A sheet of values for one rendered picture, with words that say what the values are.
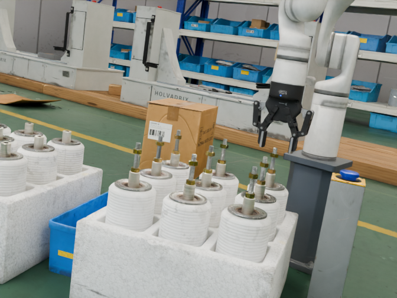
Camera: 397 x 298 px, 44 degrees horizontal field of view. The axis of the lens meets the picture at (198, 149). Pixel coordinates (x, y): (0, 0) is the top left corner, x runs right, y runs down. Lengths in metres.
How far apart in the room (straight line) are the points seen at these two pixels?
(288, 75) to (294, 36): 0.08
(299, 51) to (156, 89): 2.53
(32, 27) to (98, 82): 4.10
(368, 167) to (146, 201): 1.94
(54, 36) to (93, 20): 4.37
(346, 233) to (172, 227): 0.38
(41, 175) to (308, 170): 0.67
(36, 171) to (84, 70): 3.06
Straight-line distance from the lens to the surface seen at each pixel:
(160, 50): 3.77
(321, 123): 1.32
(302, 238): 1.37
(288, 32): 1.11
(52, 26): 8.56
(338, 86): 1.32
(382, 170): 2.76
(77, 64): 4.26
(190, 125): 2.01
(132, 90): 3.72
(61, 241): 1.15
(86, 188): 1.33
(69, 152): 1.30
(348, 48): 1.32
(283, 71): 1.09
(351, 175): 1.08
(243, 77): 6.23
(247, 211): 0.93
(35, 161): 1.21
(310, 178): 1.33
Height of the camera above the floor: 0.53
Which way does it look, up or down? 11 degrees down
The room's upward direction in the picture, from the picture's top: 8 degrees clockwise
